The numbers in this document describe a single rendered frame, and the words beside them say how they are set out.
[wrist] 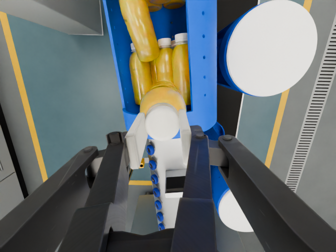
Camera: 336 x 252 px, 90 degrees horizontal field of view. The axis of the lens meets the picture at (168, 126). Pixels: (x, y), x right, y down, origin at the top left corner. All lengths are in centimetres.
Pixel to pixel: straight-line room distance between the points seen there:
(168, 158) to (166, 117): 61
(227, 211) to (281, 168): 150
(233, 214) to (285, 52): 66
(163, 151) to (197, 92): 43
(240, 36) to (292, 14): 15
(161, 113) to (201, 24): 27
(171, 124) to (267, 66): 51
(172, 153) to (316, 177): 206
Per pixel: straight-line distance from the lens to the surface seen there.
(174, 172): 80
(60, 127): 204
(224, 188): 82
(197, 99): 40
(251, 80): 64
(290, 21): 69
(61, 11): 120
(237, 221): 92
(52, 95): 197
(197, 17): 41
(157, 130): 19
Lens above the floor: 161
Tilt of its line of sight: 71 degrees down
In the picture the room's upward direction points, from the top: 179 degrees counter-clockwise
